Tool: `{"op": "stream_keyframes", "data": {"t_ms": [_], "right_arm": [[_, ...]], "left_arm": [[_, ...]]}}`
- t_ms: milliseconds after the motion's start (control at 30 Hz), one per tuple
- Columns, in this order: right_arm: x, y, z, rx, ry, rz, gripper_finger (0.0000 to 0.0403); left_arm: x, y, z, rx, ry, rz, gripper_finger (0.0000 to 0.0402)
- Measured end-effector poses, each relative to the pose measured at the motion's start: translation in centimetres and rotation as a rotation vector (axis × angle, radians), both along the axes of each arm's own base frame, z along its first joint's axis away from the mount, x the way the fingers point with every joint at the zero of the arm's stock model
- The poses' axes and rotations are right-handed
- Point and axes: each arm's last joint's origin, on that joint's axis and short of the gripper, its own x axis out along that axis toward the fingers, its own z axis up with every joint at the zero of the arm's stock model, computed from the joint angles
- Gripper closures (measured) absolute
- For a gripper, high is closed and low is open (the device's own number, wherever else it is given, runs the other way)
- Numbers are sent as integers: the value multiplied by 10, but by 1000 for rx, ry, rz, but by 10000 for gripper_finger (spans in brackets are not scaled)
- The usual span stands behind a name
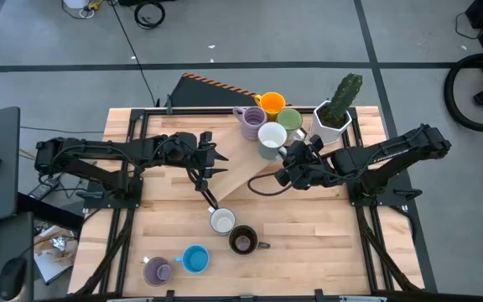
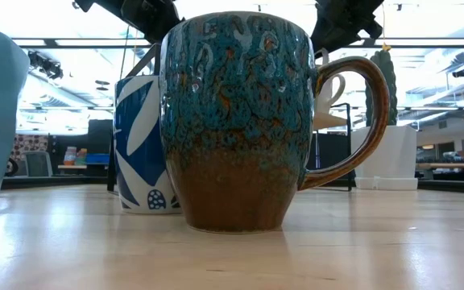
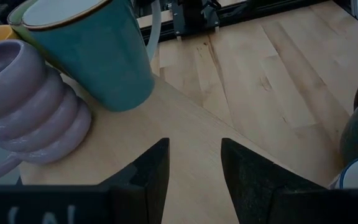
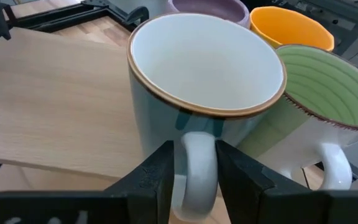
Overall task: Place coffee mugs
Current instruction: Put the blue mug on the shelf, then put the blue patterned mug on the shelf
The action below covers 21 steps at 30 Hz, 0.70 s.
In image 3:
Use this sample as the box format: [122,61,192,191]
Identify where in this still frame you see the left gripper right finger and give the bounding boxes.
[221,138,358,224]

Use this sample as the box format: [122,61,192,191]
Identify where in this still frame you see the lilac ringed mug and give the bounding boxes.
[0,39,93,187]

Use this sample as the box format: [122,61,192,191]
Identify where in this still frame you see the pale green mug white handle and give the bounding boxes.
[7,0,71,77]

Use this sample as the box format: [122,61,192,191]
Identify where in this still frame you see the teal mug white handle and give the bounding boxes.
[21,0,163,113]

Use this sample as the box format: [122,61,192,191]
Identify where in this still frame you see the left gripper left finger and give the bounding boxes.
[0,138,170,224]

